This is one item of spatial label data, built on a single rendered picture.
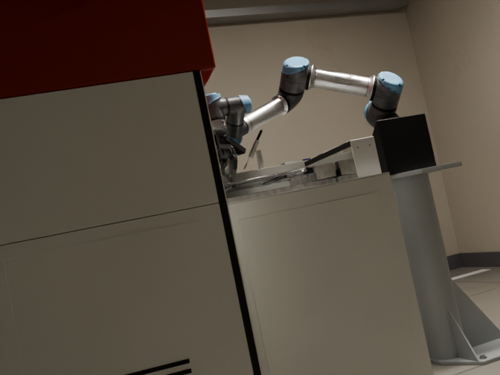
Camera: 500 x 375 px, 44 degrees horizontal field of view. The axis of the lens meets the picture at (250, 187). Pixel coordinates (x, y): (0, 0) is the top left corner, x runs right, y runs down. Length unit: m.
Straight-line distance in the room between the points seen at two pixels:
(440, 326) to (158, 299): 1.38
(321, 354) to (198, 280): 0.55
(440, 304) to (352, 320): 0.69
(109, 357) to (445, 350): 1.51
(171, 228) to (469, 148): 3.81
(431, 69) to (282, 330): 3.85
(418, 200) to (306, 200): 0.74
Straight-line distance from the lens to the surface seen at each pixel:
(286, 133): 4.90
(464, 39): 5.24
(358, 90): 2.77
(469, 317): 2.91
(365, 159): 2.24
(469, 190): 5.38
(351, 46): 5.39
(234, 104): 2.49
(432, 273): 2.72
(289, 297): 2.06
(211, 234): 1.80
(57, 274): 1.79
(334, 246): 2.10
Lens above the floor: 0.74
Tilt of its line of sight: 3 degrees up
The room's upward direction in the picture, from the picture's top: 12 degrees counter-clockwise
